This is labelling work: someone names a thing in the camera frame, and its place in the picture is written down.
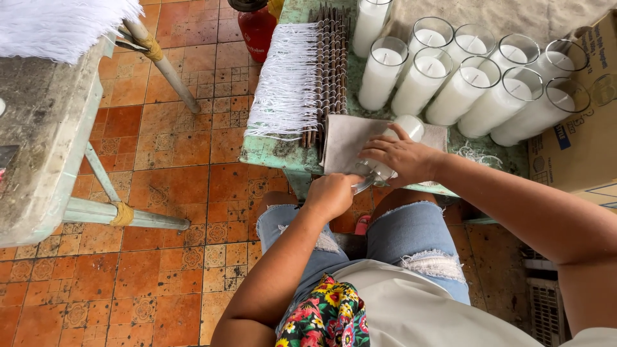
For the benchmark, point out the person's right hand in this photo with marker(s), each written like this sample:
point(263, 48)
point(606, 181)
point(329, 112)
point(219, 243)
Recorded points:
point(409, 159)

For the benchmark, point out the person's left hand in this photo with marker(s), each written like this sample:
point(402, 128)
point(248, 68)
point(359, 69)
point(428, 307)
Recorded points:
point(330, 197)

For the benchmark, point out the person's left fingers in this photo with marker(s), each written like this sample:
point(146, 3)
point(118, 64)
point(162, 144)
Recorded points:
point(351, 183)

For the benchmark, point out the small metal scraper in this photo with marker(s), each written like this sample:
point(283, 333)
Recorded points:
point(364, 185)

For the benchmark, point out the single white glass candle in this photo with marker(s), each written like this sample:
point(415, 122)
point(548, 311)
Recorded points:
point(410, 126)

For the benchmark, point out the pink slipper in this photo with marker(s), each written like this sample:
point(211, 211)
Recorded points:
point(362, 225)

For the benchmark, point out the grey cloth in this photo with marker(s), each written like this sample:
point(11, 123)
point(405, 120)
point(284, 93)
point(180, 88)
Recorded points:
point(343, 139)

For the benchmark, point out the blue denim shorts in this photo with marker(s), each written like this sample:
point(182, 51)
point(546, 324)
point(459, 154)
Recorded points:
point(409, 231)

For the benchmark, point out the green wooden table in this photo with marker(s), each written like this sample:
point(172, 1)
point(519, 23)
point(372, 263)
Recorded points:
point(274, 154)

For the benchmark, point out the group of tall glass candles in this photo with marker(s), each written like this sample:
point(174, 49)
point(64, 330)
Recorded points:
point(381, 77)

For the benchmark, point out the bundle of brown sticks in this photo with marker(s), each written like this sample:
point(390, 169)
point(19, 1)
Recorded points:
point(332, 62)

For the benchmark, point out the white wick scraps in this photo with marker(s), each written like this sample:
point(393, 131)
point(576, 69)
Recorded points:
point(475, 155)

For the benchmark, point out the floral cloth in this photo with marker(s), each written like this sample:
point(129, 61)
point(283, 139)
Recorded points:
point(323, 318)

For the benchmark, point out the white shirt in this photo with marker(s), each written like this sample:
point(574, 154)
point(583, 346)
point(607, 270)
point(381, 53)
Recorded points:
point(419, 313)

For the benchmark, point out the red gas tank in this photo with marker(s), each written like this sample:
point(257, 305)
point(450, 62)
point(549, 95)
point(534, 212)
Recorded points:
point(255, 31)

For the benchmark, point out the yellow rag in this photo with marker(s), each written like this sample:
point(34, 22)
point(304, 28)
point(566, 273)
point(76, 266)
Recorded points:
point(275, 7)

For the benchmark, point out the beige sack fabric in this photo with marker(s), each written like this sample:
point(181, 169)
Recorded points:
point(506, 14)

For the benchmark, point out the brown cardboard box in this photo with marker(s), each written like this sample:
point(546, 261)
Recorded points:
point(578, 154)

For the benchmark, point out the white plastic crate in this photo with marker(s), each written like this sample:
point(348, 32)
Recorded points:
point(544, 308)

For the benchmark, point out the empty glass jar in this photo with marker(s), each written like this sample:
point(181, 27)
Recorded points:
point(605, 90)

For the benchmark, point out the grey worn table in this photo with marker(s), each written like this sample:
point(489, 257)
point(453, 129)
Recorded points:
point(43, 135)

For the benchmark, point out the heap of white fluffy wicks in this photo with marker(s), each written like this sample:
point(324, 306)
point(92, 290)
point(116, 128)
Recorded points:
point(58, 24)

